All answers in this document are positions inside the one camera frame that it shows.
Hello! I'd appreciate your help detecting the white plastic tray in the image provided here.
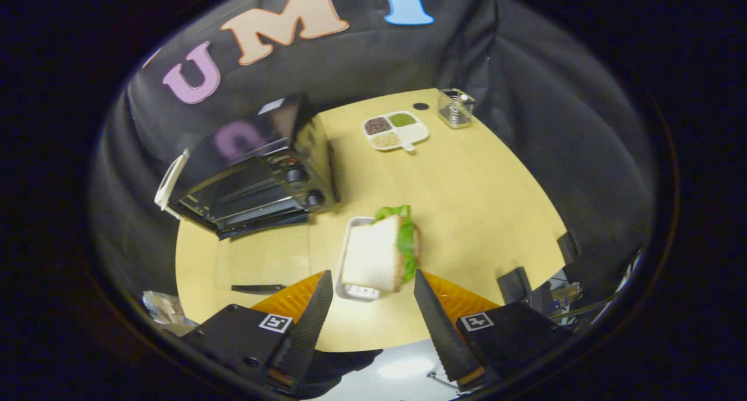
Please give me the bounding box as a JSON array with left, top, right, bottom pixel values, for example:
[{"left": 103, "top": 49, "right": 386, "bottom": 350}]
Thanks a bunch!
[{"left": 335, "top": 216, "right": 383, "bottom": 302}]

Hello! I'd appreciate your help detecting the crumpled printed paper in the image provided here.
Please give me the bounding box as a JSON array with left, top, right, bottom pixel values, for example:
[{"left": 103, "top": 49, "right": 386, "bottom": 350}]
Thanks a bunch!
[{"left": 142, "top": 290, "right": 196, "bottom": 334}]

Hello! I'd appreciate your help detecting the black backdrop cloth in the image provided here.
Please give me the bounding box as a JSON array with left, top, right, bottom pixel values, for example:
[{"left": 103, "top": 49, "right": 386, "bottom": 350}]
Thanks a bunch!
[{"left": 88, "top": 0, "right": 654, "bottom": 308}]

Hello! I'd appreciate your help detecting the wire mesh holder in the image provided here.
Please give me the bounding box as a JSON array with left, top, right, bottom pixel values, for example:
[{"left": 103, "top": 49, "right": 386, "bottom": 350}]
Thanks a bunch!
[{"left": 438, "top": 88, "right": 476, "bottom": 129}]

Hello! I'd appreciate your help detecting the black toaster oven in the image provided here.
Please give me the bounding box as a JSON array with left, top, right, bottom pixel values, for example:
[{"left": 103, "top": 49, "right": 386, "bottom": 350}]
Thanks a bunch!
[{"left": 169, "top": 92, "right": 339, "bottom": 297}]

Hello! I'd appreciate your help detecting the white sectioned grain dish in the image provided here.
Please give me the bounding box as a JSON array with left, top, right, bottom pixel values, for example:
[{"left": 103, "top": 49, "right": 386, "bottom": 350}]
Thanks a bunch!
[{"left": 362, "top": 110, "right": 430, "bottom": 152}]

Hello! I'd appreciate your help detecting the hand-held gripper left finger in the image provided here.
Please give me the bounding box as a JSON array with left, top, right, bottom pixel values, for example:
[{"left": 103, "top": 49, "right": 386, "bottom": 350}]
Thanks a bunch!
[{"left": 184, "top": 270, "right": 334, "bottom": 395}]

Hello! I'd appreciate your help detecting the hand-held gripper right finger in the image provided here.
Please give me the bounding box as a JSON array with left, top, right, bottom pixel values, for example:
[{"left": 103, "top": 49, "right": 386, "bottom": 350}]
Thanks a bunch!
[{"left": 414, "top": 270, "right": 573, "bottom": 393}]

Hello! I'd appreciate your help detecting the lettuce sandwich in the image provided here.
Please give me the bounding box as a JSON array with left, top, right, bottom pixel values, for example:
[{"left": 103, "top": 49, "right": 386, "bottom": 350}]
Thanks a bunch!
[{"left": 340, "top": 205, "right": 422, "bottom": 294}]

